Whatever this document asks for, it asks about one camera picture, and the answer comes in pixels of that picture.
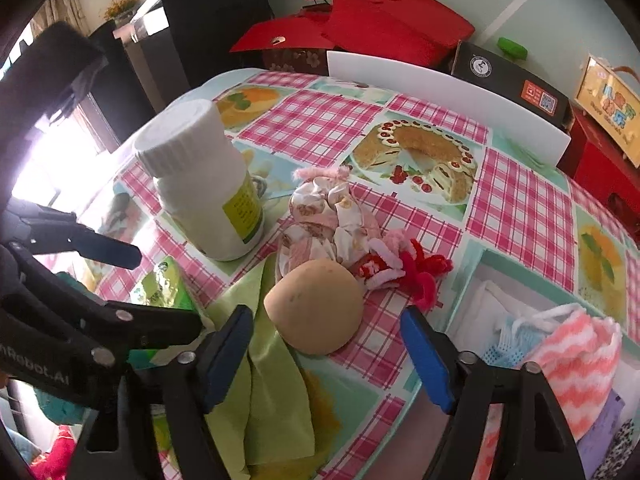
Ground red paper bags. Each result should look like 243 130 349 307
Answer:
229 0 476 73

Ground pink white knitted cloth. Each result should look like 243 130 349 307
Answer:
522 307 623 443

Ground pink floral scrunchie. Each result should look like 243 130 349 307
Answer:
277 165 388 278

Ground wooden box with handle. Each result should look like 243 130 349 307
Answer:
574 52 640 168

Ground brown floral box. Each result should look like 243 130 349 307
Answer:
260 47 328 72

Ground black cabinet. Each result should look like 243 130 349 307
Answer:
87 20 191 126

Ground leopard print scrunchie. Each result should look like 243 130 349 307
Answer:
592 420 638 480

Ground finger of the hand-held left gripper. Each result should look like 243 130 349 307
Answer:
95 300 205 361
5 200 143 271

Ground beige curtain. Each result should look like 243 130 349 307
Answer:
31 0 88 36

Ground green dumbbell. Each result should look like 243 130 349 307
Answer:
497 36 528 60

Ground yellow dried flowers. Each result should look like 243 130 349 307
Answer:
102 0 146 21

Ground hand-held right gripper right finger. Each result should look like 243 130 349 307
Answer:
400 306 586 480

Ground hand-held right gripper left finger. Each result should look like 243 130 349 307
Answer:
75 304 255 480

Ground white plastic bottle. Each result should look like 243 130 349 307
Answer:
134 99 266 262

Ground black carton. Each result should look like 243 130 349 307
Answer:
450 40 573 131

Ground green tissue packet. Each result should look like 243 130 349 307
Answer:
127 256 201 368

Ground black printer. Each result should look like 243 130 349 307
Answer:
155 0 275 88

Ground blue face mask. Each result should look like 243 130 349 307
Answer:
482 315 558 368

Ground white face mask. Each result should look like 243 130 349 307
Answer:
467 280 576 341

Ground pink checked printed tablecloth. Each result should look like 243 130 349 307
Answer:
30 67 640 480

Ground red printed garment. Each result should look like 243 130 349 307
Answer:
30 422 81 480

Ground teal shallow cardboard box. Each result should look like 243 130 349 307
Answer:
400 249 640 480

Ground red pink chenille toy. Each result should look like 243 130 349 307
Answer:
352 230 453 308

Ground light green cloth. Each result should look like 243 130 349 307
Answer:
205 255 321 468

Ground purple packet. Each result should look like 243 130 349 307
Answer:
575 390 628 480

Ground beige round sponge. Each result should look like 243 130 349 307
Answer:
263 259 365 356

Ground red gift box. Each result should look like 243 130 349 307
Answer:
556 107 640 246

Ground white chair back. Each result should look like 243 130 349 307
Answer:
326 50 572 167

